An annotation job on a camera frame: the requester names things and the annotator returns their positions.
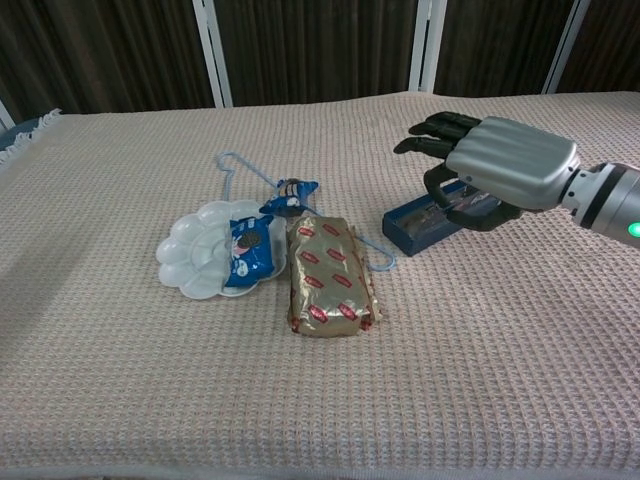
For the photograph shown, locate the silver right hand black fingers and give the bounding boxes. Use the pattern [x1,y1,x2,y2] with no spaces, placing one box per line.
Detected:
[393,110,582,234]

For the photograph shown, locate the gold snack packet red labels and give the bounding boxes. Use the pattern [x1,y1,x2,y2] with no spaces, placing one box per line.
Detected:
[285,212,386,339]

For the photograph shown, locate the twisted blue cookie packet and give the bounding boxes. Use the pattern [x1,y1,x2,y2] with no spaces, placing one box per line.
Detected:
[259,177,321,217]

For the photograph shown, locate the flat blue cookie packet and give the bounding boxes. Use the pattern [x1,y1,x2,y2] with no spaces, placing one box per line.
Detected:
[222,214,275,289]

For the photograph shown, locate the white flower-shaped paint palette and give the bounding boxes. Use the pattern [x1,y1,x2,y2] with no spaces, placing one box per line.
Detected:
[155,198,289,300]

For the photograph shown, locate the beige waffle tablecloth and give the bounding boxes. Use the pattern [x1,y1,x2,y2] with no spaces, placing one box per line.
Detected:
[0,91,640,474]

